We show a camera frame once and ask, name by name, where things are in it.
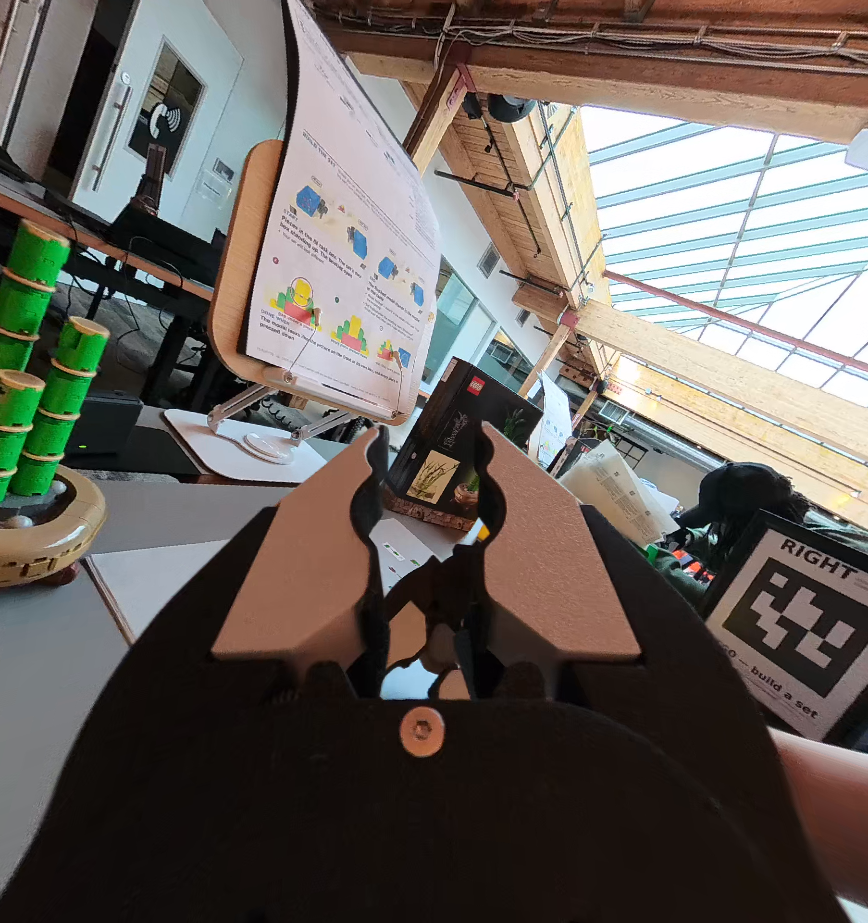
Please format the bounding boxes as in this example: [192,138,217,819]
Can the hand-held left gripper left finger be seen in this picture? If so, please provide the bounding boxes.
[211,424,393,695]

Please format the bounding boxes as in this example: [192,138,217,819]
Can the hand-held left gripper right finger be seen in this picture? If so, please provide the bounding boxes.
[469,420,643,697]

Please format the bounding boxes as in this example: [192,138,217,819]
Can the person's left forearm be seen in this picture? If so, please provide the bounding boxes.
[771,728,868,923]

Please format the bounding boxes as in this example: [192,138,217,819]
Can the black lego box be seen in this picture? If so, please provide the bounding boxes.
[385,357,545,524]

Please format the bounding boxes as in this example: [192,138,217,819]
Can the green bamboo lego model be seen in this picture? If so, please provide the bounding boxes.
[0,220,111,591]

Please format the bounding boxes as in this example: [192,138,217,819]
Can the stack of papers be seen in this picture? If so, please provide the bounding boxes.
[558,440,682,549]

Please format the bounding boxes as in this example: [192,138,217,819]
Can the printed instruction sheet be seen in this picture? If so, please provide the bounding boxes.
[245,0,444,421]
[537,371,573,466]

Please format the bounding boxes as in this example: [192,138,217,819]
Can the black box device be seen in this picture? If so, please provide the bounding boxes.
[65,389,145,457]

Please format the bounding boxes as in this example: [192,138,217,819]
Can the black framed marker sign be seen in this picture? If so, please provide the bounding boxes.
[697,508,868,747]

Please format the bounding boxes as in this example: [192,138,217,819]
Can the wooden background desk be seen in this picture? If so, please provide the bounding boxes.
[0,155,215,405]

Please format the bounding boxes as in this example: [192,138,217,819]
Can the black case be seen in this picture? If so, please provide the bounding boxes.
[110,205,222,286]

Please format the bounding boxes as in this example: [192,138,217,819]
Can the brown tower model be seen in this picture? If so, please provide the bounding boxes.
[133,143,170,217]

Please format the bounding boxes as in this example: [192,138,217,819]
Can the white door with window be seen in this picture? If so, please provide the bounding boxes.
[74,0,246,226]

